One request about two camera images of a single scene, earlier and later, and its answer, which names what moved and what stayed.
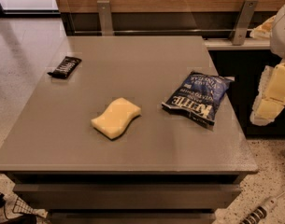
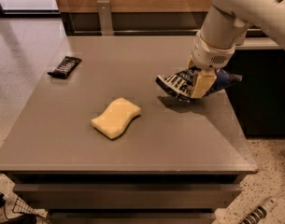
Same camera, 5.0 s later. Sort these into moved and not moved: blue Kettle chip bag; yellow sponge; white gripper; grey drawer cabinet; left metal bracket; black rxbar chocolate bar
Moved: blue Kettle chip bag; white gripper
Not moved: left metal bracket; yellow sponge; black rxbar chocolate bar; grey drawer cabinet
